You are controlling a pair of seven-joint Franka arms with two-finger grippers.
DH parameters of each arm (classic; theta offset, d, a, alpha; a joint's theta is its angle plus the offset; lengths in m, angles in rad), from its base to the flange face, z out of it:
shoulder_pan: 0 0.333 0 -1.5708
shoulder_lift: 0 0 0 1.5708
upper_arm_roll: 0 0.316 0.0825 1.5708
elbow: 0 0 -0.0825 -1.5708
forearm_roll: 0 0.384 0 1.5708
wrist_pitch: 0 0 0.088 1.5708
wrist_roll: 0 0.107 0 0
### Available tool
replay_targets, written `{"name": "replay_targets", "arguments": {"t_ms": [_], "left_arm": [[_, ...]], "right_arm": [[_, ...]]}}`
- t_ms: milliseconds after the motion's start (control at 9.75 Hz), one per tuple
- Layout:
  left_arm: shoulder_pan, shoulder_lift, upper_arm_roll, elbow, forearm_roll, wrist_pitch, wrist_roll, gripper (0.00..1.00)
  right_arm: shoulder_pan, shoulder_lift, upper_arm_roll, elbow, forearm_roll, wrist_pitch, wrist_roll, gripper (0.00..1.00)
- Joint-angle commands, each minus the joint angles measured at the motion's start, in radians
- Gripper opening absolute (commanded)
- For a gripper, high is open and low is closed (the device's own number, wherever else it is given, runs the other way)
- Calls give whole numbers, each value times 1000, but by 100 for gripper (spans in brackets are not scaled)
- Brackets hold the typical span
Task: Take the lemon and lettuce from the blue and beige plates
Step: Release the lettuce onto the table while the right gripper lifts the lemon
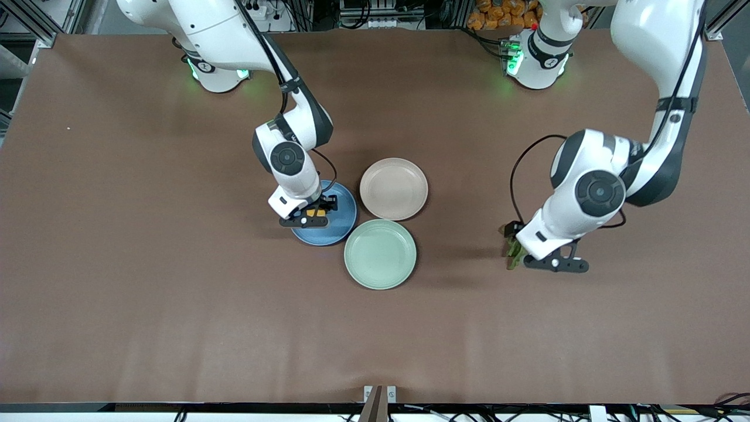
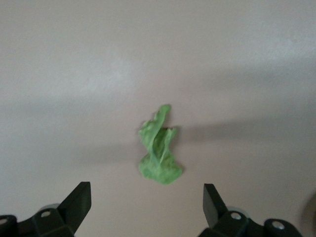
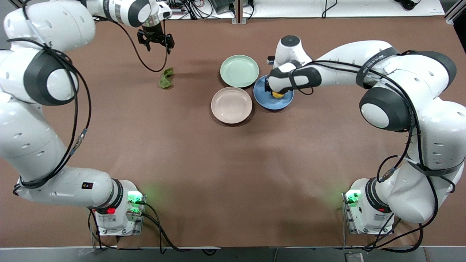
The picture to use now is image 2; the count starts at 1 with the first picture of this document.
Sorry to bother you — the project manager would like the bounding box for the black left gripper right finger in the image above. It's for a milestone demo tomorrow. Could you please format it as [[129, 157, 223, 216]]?
[[198, 183, 303, 237]]

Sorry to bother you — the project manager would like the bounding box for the green lettuce leaf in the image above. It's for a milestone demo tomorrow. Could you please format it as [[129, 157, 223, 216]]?
[[137, 104, 185, 185]]

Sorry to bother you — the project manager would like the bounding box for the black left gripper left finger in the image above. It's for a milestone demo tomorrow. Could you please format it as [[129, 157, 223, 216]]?
[[0, 182, 92, 237]]

